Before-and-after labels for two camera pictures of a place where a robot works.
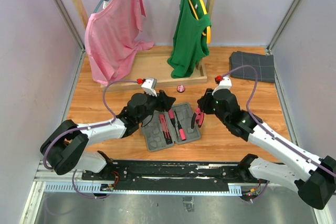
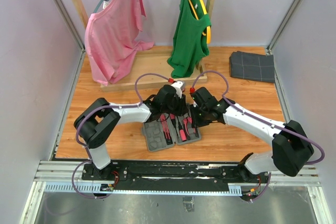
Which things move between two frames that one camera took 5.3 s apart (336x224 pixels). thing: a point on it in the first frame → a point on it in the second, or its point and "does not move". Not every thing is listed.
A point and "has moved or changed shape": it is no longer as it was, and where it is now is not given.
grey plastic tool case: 165,128 does not move
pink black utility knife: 166,134 does not move
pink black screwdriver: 181,130 does not move
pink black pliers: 199,116 has moved or changed shape
